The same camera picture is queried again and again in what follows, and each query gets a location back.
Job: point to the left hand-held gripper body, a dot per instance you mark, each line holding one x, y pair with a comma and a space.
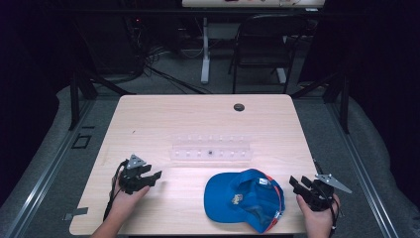
132, 181

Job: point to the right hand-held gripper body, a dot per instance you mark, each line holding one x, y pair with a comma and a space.
318, 196

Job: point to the blue baseball cap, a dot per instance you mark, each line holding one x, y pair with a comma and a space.
242, 200

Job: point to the person's left hand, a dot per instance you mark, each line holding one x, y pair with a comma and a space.
127, 200

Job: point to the person's right hand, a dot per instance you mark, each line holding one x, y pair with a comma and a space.
317, 219

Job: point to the clear plastic rack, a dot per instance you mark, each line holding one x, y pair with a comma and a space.
211, 148

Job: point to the grey tape strip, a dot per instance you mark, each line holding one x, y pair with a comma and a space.
76, 213

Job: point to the black metal stand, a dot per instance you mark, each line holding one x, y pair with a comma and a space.
340, 95
81, 89

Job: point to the black table grommet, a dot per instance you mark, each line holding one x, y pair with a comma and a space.
238, 107

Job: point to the black curtain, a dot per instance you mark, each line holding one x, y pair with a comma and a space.
379, 82
29, 82

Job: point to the white background desk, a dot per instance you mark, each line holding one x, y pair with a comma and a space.
206, 49

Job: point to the black folding chair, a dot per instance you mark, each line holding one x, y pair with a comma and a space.
264, 49

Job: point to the aluminium floor rail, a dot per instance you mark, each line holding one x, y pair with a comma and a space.
43, 172
363, 172

